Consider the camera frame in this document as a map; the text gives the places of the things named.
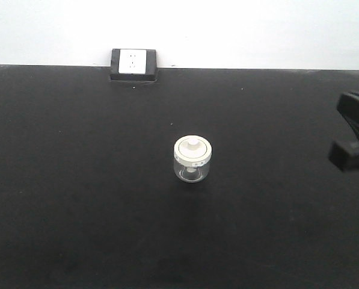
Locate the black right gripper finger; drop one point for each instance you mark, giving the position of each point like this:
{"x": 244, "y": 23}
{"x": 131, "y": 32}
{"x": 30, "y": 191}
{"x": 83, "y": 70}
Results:
{"x": 348, "y": 107}
{"x": 345, "y": 155}

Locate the glass jar with white lid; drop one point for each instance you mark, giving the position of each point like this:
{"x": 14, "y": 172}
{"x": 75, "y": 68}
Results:
{"x": 192, "y": 155}

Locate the black white power socket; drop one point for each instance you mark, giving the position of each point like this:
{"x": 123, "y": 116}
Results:
{"x": 133, "y": 65}

